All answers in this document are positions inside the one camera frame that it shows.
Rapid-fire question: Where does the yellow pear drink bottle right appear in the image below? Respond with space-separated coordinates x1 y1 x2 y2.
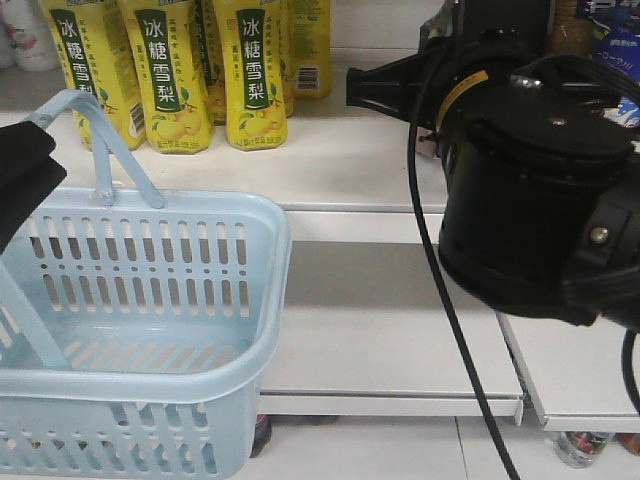
213 1 288 151

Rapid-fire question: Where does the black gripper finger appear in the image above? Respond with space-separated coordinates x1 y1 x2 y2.
1 121 57 190
1 158 67 252

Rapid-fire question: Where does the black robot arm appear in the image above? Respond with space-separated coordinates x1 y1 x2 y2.
346 1 639 330

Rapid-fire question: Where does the black hanging cable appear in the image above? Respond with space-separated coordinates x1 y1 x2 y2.
407 29 524 480

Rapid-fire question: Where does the white store shelf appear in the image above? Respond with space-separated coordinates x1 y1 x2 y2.
1 48 446 244
257 242 526 424

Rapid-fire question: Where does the brown cookie package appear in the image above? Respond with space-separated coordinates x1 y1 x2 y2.
547 0 593 57

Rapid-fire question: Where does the yellow pear drink bottle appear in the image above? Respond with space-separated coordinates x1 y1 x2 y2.
213 1 288 151
117 1 214 154
39 1 146 149

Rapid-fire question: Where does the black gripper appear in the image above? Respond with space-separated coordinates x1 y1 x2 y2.
346 52 440 123

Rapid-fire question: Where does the blue cookie cup package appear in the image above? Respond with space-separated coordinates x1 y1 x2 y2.
591 7 639 131

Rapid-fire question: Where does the yellow pear drink bottle middle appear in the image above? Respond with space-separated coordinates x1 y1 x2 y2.
117 1 214 154

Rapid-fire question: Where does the white lower store shelf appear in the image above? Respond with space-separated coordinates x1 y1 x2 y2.
257 242 526 424

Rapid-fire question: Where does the white upper store shelf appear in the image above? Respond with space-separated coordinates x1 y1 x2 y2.
1 48 446 244

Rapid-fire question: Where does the light blue plastic basket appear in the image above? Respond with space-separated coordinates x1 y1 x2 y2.
1 89 291 479

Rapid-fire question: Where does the yellow pear drink bottle left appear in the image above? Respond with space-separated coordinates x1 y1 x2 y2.
39 1 146 149

